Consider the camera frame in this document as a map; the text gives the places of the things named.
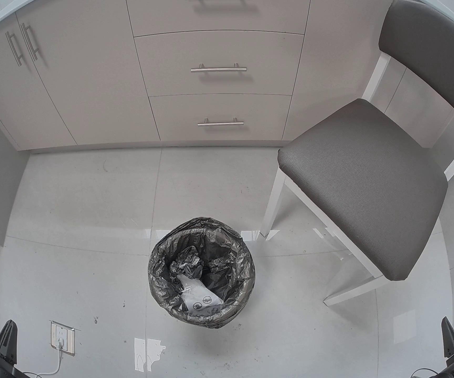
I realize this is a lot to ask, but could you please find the grey white chair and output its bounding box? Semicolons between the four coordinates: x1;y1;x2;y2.
260;0;454;308

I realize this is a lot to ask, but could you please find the white power cable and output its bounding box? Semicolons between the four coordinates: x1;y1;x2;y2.
16;337;65;378

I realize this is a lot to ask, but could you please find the beige cabinet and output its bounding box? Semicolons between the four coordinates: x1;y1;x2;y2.
0;0;454;151

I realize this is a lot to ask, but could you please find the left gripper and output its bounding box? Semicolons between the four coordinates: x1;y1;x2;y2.
0;320;31;378

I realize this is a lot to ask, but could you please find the clear printed wrapper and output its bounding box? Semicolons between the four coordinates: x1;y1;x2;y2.
178;274;224;314

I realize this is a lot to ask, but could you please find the black cable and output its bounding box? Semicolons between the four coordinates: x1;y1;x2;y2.
413;367;445;378

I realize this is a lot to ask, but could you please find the black plastic bag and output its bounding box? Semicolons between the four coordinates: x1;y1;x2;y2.
147;217;256;329

